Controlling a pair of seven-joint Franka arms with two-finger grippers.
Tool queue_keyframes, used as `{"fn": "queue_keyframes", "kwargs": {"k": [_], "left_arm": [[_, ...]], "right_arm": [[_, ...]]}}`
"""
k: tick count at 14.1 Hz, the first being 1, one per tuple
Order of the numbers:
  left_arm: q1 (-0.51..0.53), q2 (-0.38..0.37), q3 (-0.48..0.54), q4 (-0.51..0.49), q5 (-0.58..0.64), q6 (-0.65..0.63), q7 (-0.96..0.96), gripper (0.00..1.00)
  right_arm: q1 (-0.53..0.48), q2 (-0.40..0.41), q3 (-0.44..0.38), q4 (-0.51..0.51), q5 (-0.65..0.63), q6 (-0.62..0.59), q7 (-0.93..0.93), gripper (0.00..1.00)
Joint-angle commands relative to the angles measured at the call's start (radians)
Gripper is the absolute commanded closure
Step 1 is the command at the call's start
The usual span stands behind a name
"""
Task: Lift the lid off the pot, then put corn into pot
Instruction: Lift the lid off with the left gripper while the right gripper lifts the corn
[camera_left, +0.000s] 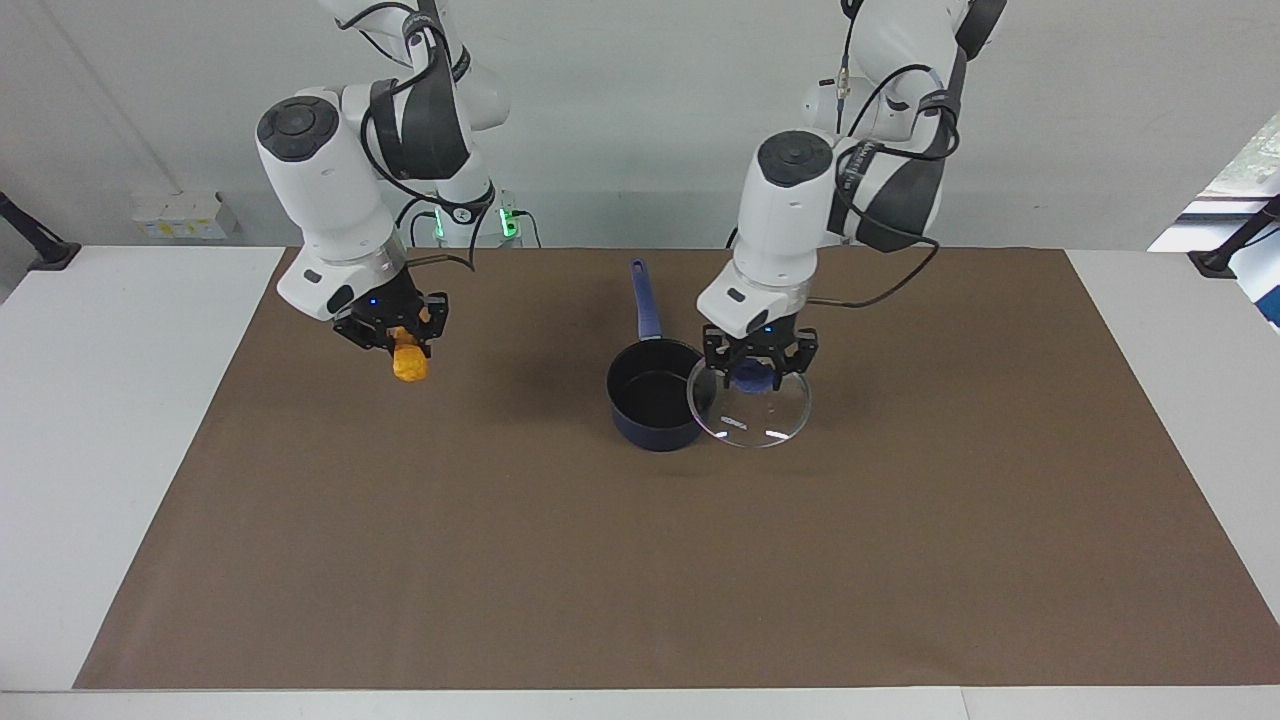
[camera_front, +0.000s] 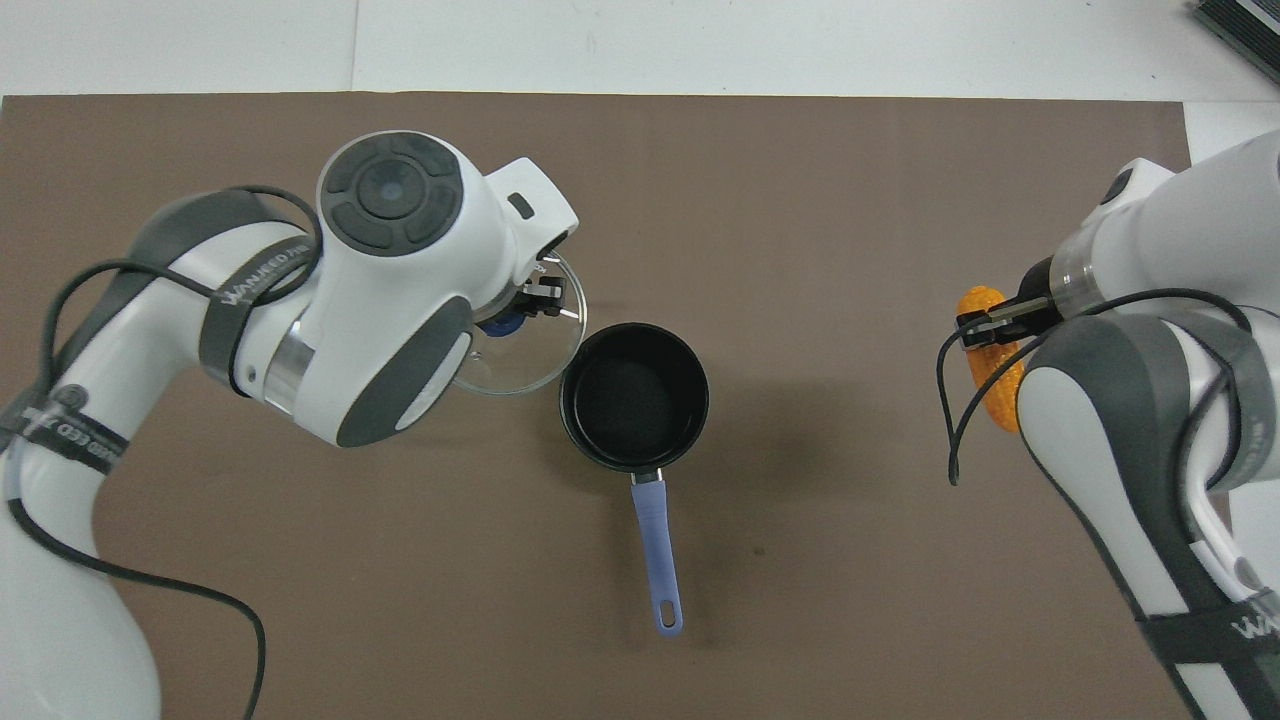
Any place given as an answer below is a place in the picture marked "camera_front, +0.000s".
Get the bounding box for glass lid with blue knob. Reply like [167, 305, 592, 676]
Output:
[455, 250, 589, 397]

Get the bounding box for orange toy corn cob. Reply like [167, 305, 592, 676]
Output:
[957, 285, 1027, 433]

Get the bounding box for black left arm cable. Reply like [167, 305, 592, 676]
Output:
[5, 185, 326, 720]

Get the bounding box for dark ridged metal box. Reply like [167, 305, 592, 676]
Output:
[1192, 0, 1280, 86]

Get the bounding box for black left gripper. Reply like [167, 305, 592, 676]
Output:
[510, 256, 568, 320]

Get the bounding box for dark pot with blue handle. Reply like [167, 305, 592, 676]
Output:
[558, 322, 711, 638]

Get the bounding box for brown table mat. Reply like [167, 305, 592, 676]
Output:
[0, 92, 1256, 720]

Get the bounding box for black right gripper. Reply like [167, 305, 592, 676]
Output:
[955, 257, 1067, 352]

